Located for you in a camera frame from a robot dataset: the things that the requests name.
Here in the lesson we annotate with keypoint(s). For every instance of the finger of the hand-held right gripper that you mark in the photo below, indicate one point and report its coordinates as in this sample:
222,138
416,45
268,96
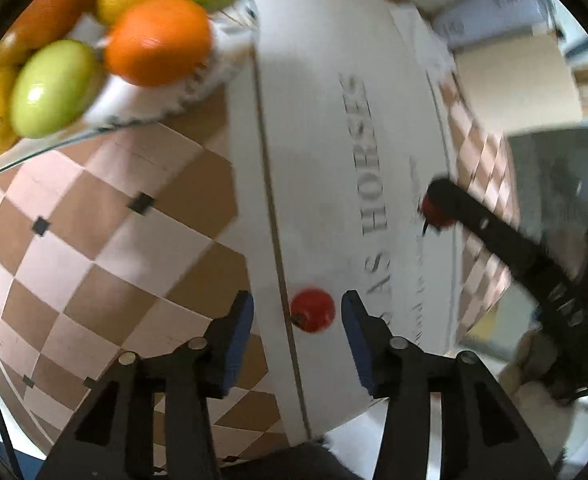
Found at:
494,232

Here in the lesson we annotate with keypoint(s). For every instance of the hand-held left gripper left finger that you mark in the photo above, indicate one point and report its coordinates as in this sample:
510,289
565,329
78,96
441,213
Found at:
236,345

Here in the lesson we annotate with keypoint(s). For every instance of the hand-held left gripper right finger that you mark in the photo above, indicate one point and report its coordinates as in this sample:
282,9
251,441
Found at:
356,340

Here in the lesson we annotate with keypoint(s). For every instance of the red cherry tomato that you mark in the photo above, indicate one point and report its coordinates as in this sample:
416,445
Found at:
433,210
313,310

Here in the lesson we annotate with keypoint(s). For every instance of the oval floral ceramic plate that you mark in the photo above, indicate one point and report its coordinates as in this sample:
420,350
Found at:
124,105

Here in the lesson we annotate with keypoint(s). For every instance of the bright orange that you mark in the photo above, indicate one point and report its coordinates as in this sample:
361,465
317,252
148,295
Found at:
159,40

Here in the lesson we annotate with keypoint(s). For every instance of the dark reddish orange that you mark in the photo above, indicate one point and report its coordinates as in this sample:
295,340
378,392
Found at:
54,10

